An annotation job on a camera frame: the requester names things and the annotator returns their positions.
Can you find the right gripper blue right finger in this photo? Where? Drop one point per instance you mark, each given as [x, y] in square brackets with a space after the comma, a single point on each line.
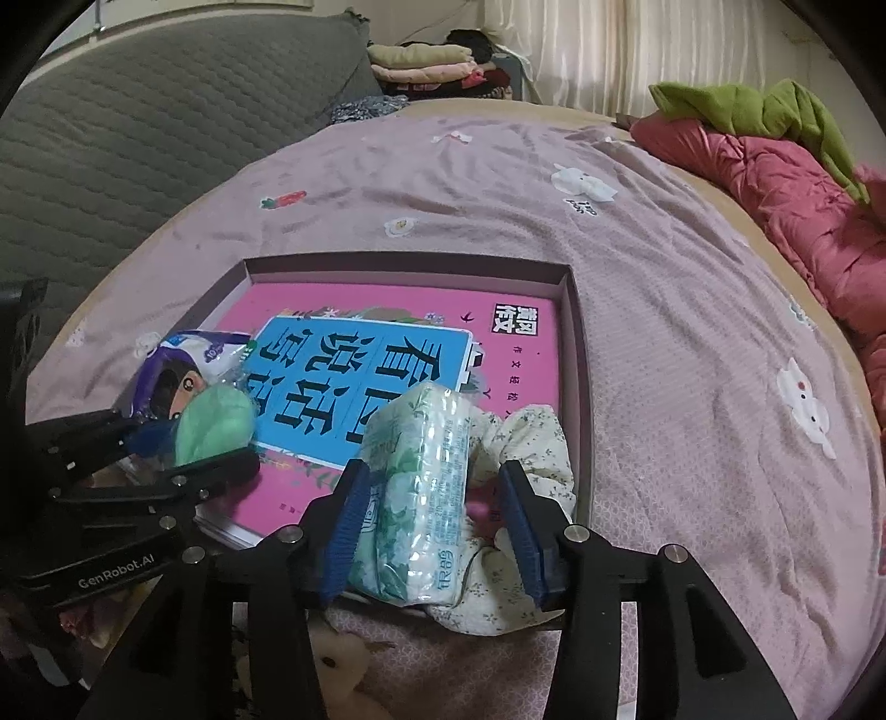
[535, 526]

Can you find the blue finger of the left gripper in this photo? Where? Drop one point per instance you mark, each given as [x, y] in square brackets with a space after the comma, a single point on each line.
[200, 481]
[153, 438]

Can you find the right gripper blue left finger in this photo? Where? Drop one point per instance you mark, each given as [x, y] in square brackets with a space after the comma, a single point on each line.
[349, 505]

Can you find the green sponge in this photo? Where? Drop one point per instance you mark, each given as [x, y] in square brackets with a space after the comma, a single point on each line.
[219, 419]

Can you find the green white tissue pack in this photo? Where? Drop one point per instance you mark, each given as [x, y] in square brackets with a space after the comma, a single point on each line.
[410, 546]

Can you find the purple white doll packet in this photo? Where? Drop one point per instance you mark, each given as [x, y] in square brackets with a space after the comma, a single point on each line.
[182, 366]

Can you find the teddy bear purple dress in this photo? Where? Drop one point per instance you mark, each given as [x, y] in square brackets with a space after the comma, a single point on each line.
[342, 659]

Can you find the pink and blue book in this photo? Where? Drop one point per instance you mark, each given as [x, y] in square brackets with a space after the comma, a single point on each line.
[327, 355]

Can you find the shallow grey cardboard box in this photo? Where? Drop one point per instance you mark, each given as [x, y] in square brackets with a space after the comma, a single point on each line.
[467, 272]

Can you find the grey quilted headboard cover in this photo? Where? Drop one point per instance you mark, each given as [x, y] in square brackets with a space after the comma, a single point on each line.
[102, 151]

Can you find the blue patterned cloth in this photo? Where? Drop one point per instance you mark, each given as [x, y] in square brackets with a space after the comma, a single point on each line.
[368, 108]

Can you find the pink quilted comforter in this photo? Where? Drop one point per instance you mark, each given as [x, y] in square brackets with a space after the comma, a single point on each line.
[833, 241]

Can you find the stack of folded clothes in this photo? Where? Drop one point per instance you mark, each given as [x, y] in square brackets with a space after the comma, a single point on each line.
[464, 66]

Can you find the cream sheer curtains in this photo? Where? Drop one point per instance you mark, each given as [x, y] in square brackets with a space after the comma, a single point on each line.
[603, 56]

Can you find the green fleece blanket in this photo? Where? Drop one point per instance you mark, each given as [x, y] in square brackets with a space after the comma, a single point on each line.
[786, 111]

